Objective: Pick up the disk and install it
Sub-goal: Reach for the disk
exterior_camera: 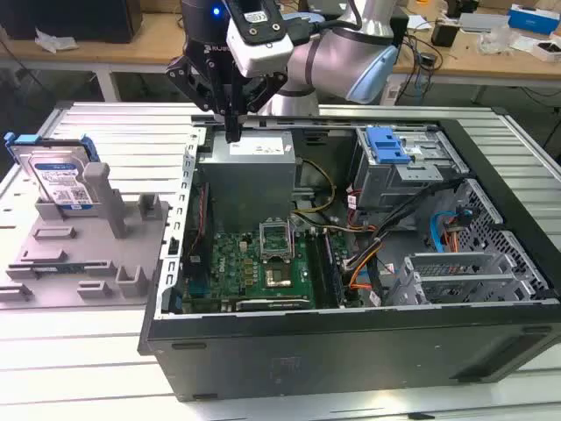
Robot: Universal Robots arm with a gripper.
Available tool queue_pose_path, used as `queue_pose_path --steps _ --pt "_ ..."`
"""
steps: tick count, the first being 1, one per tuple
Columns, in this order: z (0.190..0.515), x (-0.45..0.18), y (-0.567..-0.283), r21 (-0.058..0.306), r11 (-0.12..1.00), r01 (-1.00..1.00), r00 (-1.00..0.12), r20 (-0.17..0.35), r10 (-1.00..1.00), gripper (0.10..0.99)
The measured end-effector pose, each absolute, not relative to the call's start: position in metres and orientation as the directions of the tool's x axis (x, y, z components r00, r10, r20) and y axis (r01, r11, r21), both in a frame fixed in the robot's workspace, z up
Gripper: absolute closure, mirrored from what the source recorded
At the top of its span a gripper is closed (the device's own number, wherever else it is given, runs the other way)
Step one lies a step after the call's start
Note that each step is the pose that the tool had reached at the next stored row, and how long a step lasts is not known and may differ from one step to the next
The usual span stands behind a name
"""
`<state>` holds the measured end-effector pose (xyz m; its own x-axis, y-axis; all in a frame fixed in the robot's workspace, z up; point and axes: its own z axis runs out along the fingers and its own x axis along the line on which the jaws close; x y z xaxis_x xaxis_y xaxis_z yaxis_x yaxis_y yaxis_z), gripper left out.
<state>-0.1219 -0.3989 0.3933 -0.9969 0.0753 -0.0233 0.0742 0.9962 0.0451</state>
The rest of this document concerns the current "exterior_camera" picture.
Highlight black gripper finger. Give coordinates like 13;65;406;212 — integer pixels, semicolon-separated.
234;71;289;144
165;55;236;144

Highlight hard disk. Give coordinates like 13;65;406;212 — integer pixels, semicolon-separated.
4;133;100;211

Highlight blue data wire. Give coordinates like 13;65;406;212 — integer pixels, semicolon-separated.
350;209;477;284

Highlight orange red power wire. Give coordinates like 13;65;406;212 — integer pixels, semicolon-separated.
345;217;465;293

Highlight silver disk bay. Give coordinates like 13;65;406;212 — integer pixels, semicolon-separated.
387;252;534;306

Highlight long wooden desk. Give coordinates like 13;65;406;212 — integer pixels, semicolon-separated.
0;8;561;104

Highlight grey power supply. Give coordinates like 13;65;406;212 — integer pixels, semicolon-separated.
197;130;299;233

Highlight large black box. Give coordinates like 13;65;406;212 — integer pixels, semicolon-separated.
0;0;144;45

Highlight metal socket cover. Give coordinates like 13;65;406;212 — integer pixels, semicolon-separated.
259;218;294;260

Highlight blue drive latch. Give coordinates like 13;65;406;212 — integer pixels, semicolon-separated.
366;125;415;166

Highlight crumpled white paper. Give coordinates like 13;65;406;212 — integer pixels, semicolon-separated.
34;28;79;54

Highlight black speaker box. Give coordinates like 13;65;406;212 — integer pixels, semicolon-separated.
389;12;409;50

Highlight silver drive cage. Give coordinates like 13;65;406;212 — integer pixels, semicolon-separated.
353;125;468;220

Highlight white paper sheet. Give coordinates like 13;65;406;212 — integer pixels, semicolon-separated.
405;15;433;32

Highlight green motherboard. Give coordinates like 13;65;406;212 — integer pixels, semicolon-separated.
181;227;352;313

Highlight CPU socket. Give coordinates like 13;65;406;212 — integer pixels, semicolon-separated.
261;258;295;289

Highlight small black box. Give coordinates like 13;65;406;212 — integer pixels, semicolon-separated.
431;21;460;48

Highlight RAM slot white clips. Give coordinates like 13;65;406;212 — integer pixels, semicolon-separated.
323;230;345;306
310;231;330;308

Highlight grey parts rack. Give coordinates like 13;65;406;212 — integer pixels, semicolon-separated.
0;161;172;310

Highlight black graphics card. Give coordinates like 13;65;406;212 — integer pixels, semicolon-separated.
235;297;310;313

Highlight flat grey box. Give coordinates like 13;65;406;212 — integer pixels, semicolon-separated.
458;11;512;32

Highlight clear plastic wrap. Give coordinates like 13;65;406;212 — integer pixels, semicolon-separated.
477;25;514;56

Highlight black PC case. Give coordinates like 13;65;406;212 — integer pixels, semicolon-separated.
138;114;561;403

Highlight blue cardboard box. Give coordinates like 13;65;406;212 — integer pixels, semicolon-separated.
508;3;561;37

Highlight open white box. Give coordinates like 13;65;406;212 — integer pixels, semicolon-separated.
530;38;561;62

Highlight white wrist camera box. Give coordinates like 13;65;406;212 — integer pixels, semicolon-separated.
226;0;294;79

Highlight black camera cable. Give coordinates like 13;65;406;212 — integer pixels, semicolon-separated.
291;0;366;45

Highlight yellow black wire bundle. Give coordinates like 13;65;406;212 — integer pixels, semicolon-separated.
293;159;337;216

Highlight black cable bundle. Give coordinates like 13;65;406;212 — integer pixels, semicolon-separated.
366;180;461;306

